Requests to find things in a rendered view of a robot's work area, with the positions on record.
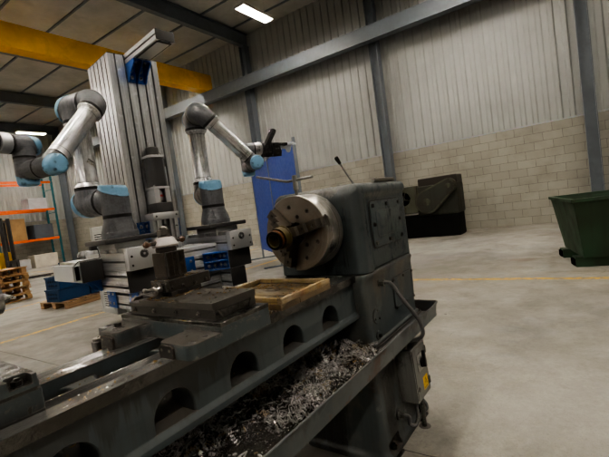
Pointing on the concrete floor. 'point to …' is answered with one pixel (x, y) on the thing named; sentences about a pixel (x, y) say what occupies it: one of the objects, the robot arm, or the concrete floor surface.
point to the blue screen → (273, 189)
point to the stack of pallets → (15, 283)
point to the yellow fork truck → (10, 249)
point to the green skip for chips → (584, 227)
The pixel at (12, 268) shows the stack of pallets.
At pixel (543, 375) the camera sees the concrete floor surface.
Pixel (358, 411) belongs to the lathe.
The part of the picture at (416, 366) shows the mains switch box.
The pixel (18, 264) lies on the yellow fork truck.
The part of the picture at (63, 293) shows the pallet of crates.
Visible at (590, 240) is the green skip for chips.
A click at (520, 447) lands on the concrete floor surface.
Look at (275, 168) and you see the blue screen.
